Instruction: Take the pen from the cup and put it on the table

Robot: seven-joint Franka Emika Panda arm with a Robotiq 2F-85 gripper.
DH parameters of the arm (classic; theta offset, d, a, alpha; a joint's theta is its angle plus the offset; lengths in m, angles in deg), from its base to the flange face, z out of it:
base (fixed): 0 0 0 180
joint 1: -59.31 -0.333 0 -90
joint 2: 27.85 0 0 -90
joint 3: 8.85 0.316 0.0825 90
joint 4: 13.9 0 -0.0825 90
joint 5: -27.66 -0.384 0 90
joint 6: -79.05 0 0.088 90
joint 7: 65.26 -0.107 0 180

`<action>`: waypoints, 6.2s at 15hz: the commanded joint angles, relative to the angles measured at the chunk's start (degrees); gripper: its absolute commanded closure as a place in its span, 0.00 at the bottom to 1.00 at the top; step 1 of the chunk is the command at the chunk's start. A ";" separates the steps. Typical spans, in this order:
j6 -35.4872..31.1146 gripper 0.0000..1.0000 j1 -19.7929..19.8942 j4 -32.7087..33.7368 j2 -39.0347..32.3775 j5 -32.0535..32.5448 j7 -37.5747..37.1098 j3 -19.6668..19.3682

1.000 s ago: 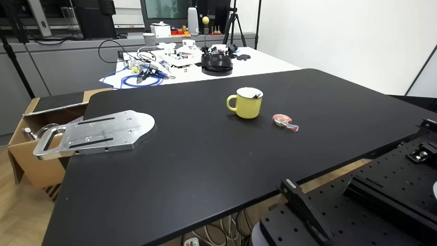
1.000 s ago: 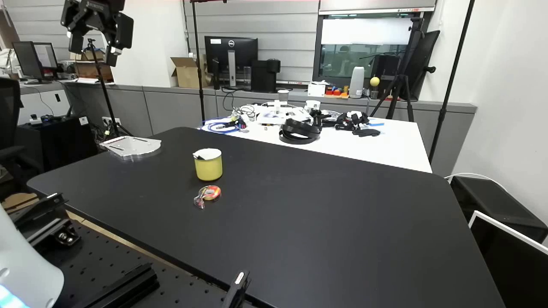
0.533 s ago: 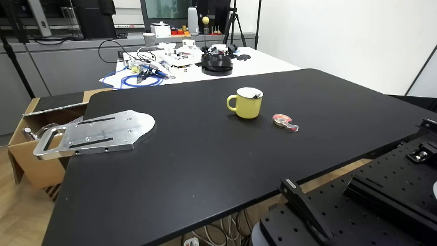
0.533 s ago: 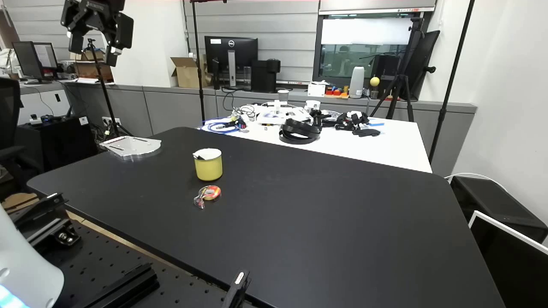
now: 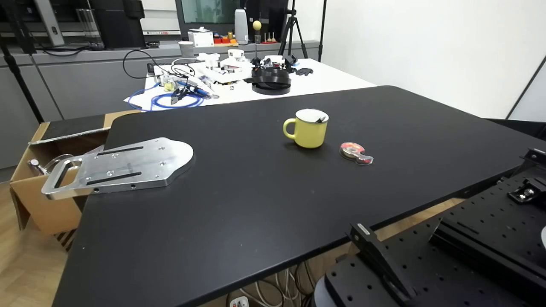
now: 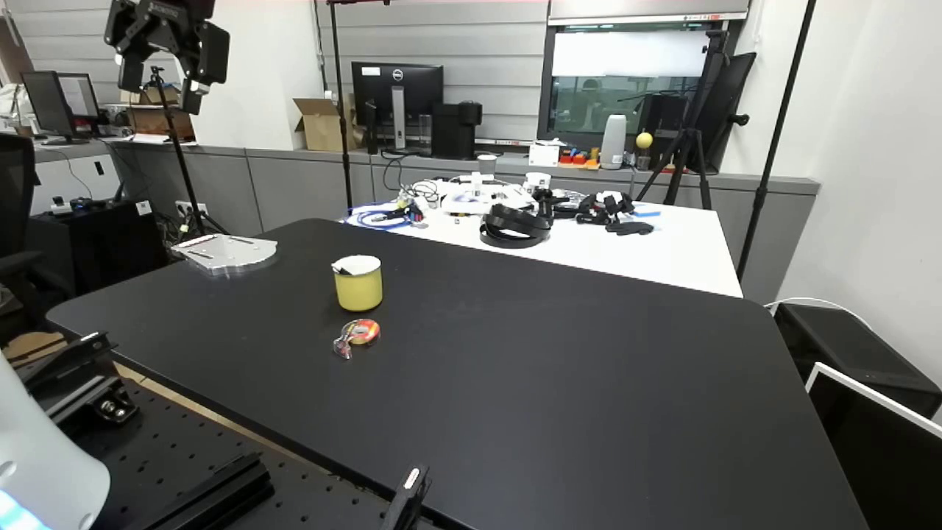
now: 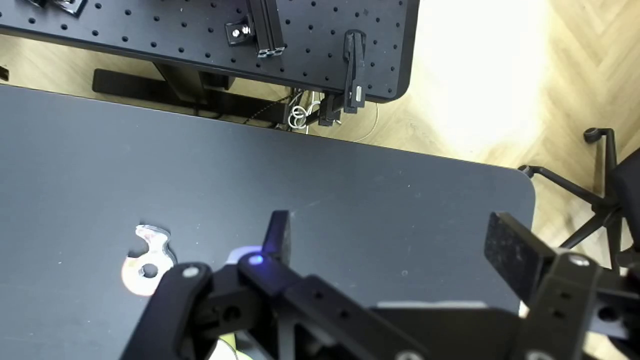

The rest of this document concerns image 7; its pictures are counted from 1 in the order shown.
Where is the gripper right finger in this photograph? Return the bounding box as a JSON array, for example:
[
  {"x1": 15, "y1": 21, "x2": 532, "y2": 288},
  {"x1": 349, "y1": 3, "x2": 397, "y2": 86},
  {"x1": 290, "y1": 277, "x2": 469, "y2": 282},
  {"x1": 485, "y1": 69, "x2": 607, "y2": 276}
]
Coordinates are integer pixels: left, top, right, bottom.
[{"x1": 483, "y1": 212, "x2": 640, "y2": 360}]

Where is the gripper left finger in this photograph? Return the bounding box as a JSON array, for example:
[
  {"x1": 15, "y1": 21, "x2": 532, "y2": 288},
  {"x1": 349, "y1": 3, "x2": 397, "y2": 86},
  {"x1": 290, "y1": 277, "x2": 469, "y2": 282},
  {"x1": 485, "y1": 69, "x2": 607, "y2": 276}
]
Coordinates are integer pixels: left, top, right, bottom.
[{"x1": 120, "y1": 210, "x2": 432, "y2": 360}]

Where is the black office chair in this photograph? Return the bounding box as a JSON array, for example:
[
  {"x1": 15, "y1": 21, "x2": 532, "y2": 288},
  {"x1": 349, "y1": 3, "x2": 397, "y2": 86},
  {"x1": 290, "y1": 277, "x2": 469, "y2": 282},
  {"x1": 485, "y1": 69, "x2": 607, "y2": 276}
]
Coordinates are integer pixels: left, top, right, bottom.
[{"x1": 517, "y1": 127, "x2": 640, "y2": 273}]

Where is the silver metal plate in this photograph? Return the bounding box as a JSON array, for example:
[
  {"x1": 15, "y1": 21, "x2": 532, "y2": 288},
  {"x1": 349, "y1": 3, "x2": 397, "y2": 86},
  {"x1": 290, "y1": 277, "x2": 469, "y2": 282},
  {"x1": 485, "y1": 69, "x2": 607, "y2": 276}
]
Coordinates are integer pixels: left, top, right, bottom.
[{"x1": 121, "y1": 224, "x2": 177, "y2": 297}]

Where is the black clamp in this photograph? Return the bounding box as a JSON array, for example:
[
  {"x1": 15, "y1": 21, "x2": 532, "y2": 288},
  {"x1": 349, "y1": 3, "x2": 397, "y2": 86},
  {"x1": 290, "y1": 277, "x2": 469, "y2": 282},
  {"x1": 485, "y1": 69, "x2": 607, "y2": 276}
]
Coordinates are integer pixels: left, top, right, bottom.
[{"x1": 343, "y1": 30, "x2": 369, "y2": 115}]

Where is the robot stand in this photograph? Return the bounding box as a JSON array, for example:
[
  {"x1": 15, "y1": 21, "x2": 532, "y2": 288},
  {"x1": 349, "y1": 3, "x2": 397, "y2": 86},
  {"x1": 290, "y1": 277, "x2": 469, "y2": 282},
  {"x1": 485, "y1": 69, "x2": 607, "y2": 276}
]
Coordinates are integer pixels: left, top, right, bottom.
[{"x1": 0, "y1": 0, "x2": 421, "y2": 128}]

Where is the coil of white cable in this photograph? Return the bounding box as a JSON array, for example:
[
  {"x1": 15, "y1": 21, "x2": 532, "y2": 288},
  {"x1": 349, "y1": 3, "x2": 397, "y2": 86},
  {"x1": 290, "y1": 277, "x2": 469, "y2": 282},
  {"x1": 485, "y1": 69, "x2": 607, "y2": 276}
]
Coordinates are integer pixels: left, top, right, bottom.
[{"x1": 287, "y1": 90, "x2": 322, "y2": 132}]

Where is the black corner bracket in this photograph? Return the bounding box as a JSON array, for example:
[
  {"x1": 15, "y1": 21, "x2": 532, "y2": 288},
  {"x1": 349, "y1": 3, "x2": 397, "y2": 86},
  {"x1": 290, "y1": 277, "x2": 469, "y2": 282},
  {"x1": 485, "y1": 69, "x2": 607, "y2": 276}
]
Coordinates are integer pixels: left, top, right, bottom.
[{"x1": 224, "y1": 19, "x2": 254, "y2": 47}]

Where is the black aluminium extrusion post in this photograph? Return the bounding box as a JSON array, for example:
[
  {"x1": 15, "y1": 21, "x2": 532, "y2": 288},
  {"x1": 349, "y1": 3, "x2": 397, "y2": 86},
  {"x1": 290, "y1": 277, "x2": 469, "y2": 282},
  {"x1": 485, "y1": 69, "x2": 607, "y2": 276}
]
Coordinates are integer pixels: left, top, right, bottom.
[{"x1": 247, "y1": 0, "x2": 287, "y2": 57}]

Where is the silver corner bracket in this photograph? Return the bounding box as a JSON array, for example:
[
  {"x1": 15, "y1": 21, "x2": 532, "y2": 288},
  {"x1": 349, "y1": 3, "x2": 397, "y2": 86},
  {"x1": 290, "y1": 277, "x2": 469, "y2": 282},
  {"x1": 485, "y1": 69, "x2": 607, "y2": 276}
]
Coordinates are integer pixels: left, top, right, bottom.
[{"x1": 25, "y1": 0, "x2": 87, "y2": 17}]

